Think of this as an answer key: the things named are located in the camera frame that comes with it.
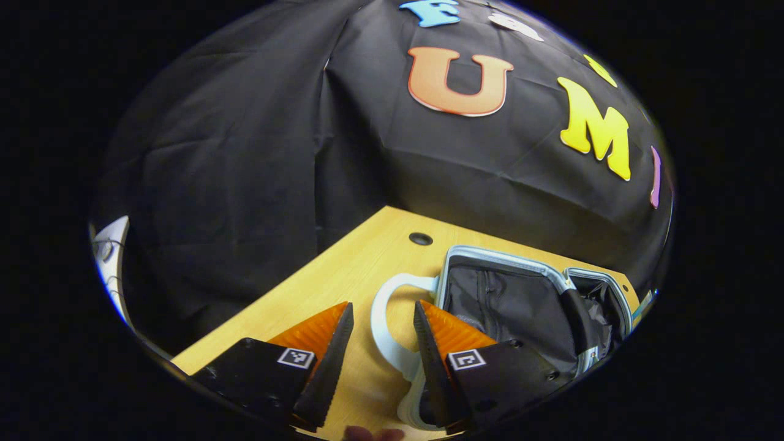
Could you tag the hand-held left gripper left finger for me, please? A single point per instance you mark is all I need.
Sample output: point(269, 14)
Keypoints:
point(331, 367)

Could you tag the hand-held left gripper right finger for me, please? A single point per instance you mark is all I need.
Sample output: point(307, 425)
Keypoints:
point(432, 361)

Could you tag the light blue suitcase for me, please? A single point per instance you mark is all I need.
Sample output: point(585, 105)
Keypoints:
point(508, 300)

